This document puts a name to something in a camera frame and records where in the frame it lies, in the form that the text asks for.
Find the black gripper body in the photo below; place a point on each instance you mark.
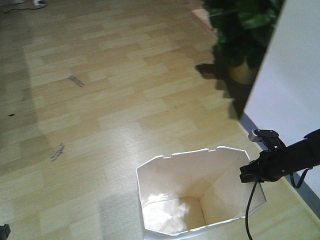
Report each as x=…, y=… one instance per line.
x=268, y=167

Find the white plastic trash bin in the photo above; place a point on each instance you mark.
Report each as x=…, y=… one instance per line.
x=189, y=193

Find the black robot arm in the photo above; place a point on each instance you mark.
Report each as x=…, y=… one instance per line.
x=304, y=154

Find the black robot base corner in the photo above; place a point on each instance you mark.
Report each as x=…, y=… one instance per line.
x=5, y=231

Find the green potted plant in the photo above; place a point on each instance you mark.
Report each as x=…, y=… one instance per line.
x=244, y=31

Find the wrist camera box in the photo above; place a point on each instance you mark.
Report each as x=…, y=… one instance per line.
x=269, y=138

